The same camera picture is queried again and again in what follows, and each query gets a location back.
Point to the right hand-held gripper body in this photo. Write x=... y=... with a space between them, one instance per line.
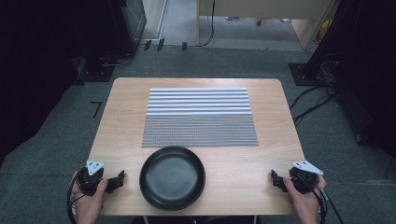
x=303 y=180

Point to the light wooden cabinet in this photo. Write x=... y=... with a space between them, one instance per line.
x=264 y=7

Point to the small red object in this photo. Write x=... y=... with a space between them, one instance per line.
x=259 y=21

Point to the grey striped placemat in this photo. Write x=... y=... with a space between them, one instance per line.
x=200 y=121

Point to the yellow object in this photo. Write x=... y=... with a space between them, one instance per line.
x=325 y=29

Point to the black round plate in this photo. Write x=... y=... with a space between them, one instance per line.
x=172 y=178

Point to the person's left hand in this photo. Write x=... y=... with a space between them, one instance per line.
x=88 y=207

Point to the person's right hand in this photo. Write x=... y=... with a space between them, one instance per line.
x=303 y=205

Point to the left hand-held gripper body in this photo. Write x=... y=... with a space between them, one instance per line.
x=89 y=182

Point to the black stand base plate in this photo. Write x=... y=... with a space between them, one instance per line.
x=303 y=76
x=96 y=73

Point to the person's dark clothing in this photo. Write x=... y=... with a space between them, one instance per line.
x=199 y=220

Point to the dark equipment cabinet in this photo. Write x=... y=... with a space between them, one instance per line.
x=133 y=20

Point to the dark curtain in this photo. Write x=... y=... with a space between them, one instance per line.
x=34 y=71
x=364 y=68

